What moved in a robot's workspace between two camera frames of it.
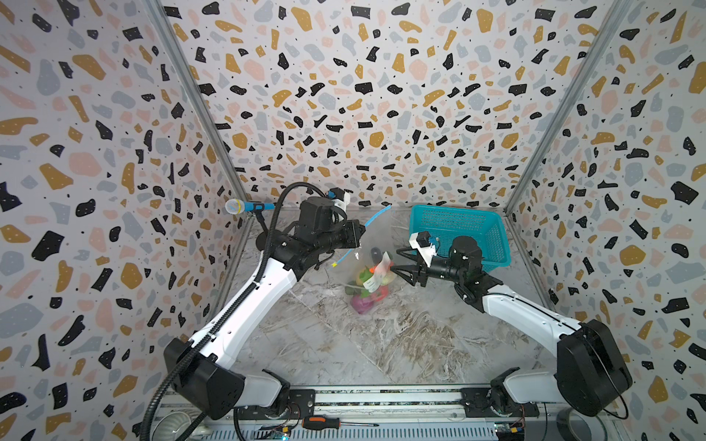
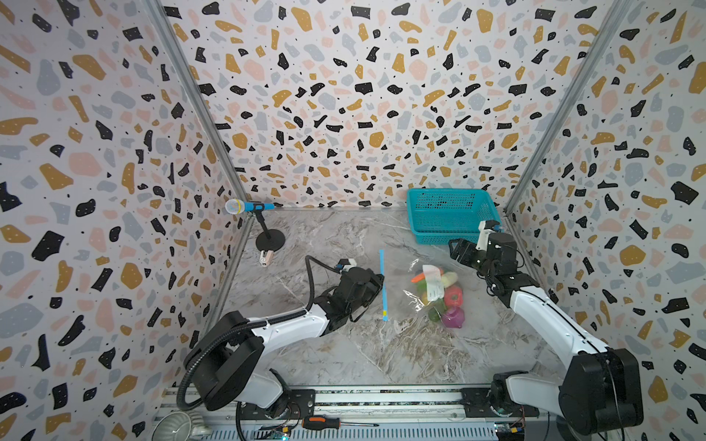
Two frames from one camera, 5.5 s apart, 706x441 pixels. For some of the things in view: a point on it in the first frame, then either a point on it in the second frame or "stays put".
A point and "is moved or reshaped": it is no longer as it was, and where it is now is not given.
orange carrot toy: x=372 y=269 is moved or reshaped
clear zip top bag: x=365 y=273 to x=437 y=293
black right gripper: x=428 y=267 to x=471 y=254
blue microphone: x=235 y=206 stays put
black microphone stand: x=261 y=238 stays put
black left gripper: x=354 y=235 to x=373 y=286
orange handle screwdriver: x=329 y=423 stays put
